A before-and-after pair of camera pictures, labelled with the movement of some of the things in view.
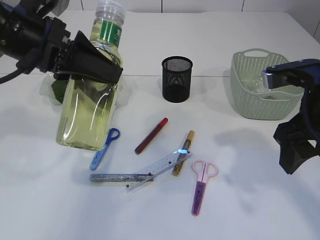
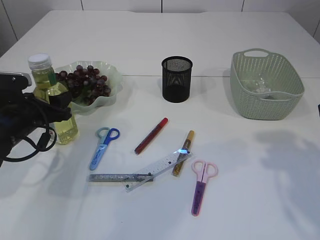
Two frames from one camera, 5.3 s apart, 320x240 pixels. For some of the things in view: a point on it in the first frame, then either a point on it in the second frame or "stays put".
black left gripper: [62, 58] → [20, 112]
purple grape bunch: [59, 87] → [86, 82]
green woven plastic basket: [251, 97] stays put
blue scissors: [113, 133] stays put
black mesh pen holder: [176, 78] stays put
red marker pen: [151, 135] stays put
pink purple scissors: [204, 171] stays put
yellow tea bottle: [87, 109] → [47, 83]
